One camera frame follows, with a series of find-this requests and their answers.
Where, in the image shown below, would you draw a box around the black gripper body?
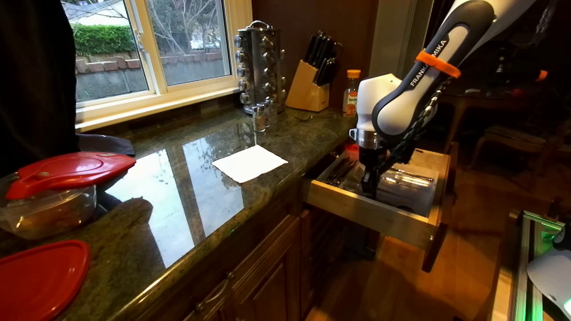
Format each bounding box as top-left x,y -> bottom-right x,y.
356,144 -> 392,185

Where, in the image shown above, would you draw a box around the grey cutlery tray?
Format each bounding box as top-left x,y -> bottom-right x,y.
328,156 -> 442,218

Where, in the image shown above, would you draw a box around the red measuring cup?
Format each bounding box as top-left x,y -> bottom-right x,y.
342,142 -> 362,165

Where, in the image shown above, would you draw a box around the wooden kitchen drawer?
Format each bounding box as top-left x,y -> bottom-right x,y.
301,147 -> 454,275

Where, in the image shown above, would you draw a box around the long silver serving utensil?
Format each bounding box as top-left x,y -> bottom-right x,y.
326,156 -> 360,186

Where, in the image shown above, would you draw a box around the bottle with orange label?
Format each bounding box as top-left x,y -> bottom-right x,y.
342,69 -> 363,119

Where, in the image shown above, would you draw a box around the wooden knife block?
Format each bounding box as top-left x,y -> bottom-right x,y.
283,60 -> 331,115

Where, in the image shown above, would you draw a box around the white paper napkin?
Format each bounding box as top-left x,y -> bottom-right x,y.
210,144 -> 289,186

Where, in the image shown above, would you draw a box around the glass spice jar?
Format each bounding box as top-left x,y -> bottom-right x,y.
237,95 -> 255,122
249,101 -> 271,136

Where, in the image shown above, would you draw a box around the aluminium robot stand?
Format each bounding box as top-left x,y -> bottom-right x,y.
508,209 -> 571,321

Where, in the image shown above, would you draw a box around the glass container with red lid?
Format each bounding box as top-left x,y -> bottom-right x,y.
0,151 -> 137,242

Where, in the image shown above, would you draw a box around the flat red lid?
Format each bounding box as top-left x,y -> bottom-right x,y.
0,240 -> 92,321

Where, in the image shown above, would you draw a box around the dark curtain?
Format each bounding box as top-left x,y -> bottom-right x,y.
0,0 -> 137,179

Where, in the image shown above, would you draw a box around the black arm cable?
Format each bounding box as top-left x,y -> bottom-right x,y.
408,88 -> 444,158

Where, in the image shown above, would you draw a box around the black handled knife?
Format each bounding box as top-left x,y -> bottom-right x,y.
321,42 -> 344,86
313,35 -> 335,72
303,31 -> 322,65

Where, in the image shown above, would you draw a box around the white window frame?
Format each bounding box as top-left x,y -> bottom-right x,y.
58,0 -> 255,135

